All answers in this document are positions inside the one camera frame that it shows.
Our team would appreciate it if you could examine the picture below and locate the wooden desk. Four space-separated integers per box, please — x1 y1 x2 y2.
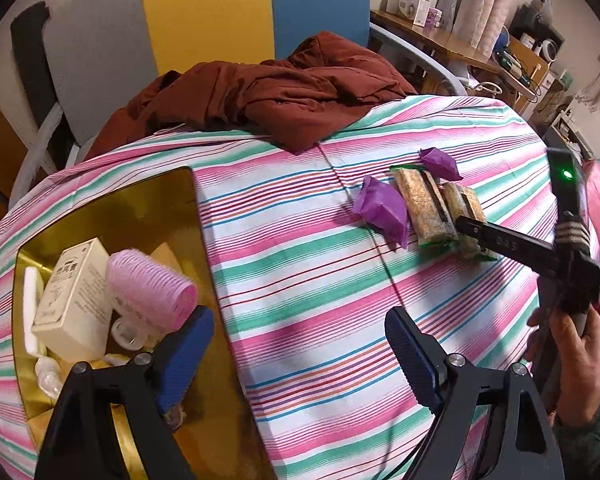
370 7 506 77

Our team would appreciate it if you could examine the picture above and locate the grey yellow blue chair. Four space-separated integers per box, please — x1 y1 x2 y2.
9 0 372 162

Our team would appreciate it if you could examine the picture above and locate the patterned curtain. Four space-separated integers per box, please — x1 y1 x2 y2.
436 0 532 58

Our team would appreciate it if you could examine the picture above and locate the wooden shelf cabinet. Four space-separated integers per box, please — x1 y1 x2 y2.
502 32 567 113

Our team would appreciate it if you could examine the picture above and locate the yellow-lined cardboard box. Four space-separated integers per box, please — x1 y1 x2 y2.
11 167 272 480

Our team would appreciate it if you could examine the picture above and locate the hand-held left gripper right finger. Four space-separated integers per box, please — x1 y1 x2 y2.
384 306 566 480

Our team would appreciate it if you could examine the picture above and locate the purple packet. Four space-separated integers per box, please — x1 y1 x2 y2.
352 176 411 248
419 147 464 182

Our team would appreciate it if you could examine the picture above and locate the white round appliance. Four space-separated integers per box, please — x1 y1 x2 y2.
534 37 562 64

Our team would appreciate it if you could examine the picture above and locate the maroon garment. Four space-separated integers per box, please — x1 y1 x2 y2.
81 31 419 161

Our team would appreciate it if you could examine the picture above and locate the black bag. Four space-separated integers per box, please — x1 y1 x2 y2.
516 0 555 37

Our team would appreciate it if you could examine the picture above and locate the pink hair roller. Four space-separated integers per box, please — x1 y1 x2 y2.
104 248 200 332

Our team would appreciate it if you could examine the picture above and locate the snack bar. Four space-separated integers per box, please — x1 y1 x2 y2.
441 182 498 262
390 165 460 251

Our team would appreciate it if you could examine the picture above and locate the cream carton with print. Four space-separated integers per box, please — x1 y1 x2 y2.
31 238 114 364

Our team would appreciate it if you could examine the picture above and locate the person's right hand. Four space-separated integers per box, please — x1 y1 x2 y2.
524 305 600 423

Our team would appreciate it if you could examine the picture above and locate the tall white carton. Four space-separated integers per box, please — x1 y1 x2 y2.
409 0 435 27

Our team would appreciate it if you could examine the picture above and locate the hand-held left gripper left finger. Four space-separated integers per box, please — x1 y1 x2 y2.
34 306 215 480

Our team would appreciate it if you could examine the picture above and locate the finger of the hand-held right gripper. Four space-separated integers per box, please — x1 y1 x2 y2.
454 216 565 277

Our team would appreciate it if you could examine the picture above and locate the white bed rail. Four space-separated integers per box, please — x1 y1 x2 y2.
370 22 467 97
9 104 82 208

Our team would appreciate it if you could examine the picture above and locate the orange wooden wardrobe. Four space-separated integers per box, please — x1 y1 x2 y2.
0 72 37 216

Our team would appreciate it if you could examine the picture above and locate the striped pink green bedsheet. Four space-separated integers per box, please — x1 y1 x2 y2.
0 92 600 480

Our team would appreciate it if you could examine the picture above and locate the white foam block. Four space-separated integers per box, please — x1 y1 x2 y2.
22 266 47 357

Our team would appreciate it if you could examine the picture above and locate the person's right forearm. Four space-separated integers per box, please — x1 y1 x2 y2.
547 392 600 480

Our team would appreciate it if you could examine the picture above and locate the clear white plastic item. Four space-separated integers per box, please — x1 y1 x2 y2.
34 354 65 402
111 309 152 352

